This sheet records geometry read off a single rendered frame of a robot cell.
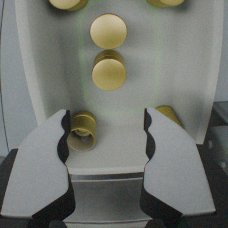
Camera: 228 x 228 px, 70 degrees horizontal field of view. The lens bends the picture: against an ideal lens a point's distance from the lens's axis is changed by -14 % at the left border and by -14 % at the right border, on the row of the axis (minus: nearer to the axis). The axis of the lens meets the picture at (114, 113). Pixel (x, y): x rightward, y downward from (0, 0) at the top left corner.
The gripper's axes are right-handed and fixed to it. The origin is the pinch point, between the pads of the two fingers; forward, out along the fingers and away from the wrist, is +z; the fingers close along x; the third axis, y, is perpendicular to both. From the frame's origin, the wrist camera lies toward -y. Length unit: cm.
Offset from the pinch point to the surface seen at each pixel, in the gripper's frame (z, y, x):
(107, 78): 6.6, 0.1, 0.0
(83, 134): 9.0, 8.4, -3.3
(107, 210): 2.0, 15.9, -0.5
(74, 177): 7.8, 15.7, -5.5
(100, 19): 6.6, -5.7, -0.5
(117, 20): 6.6, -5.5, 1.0
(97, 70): 6.6, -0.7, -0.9
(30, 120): 13.0, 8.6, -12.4
